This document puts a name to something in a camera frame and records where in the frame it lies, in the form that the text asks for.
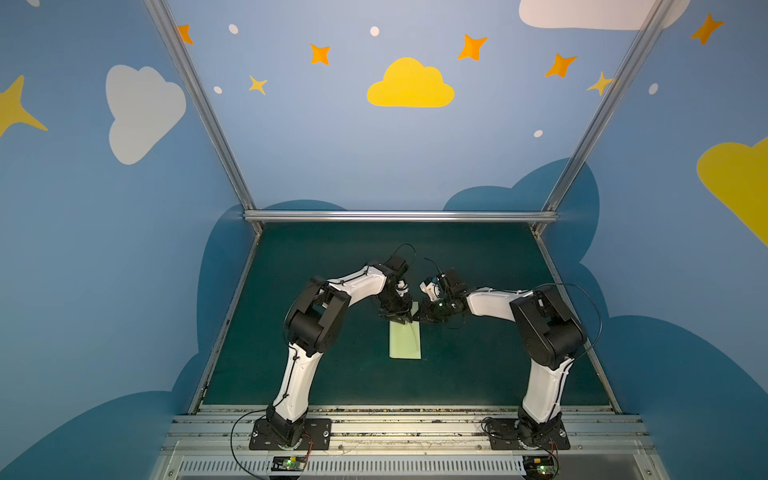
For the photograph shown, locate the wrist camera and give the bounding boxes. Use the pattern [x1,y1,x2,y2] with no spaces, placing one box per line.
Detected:
[383,254,409,278]
[419,269,467,302]

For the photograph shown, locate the left green circuit board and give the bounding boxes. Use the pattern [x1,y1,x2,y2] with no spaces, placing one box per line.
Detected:
[271,456,307,472]

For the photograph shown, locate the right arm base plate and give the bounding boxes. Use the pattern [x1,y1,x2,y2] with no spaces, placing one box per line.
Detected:
[481,415,571,451]

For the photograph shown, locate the aluminium left corner post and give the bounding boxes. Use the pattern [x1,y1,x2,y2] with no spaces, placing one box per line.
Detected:
[144,0,256,213]

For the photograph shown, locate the left side floor rail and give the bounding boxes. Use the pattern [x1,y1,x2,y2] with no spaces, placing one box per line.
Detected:
[187,229,262,415]

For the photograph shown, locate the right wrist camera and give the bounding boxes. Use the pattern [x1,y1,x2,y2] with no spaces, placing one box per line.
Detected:
[419,269,467,302]

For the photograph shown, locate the light green paper sheet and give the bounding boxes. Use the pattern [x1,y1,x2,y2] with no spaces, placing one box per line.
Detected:
[389,320,421,360]

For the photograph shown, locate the aluminium front rail platform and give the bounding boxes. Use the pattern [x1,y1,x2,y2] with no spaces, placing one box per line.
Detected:
[152,405,668,479]

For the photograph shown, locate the aluminium corner post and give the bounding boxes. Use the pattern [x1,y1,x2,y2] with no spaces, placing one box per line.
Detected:
[541,0,675,217]
[144,0,256,213]

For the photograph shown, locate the green circuit board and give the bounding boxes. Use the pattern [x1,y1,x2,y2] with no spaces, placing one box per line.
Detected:
[271,456,307,472]
[523,456,558,480]

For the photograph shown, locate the aluminium right corner post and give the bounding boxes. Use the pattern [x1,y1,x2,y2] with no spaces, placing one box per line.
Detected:
[541,0,675,217]

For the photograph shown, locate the right side floor rail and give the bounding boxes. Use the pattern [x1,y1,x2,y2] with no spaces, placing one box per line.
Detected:
[531,228,623,414]

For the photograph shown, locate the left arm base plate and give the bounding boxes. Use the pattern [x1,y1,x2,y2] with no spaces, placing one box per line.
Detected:
[248,416,332,451]

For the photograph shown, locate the aluminium back frame rail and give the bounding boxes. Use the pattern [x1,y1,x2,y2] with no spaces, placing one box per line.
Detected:
[244,210,558,224]

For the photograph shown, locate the right green circuit board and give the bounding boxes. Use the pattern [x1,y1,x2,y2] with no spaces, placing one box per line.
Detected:
[523,456,558,480]

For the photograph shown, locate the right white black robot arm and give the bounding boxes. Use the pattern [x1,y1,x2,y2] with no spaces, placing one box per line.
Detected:
[415,280,587,450]

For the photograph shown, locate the floor rail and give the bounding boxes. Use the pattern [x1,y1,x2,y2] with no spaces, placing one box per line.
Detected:
[187,229,262,415]
[531,228,623,414]

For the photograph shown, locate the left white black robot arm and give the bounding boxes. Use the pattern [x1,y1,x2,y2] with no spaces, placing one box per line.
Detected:
[266,255,413,448]

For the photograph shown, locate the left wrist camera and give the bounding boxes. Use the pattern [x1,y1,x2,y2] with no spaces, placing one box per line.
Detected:
[383,254,409,278]

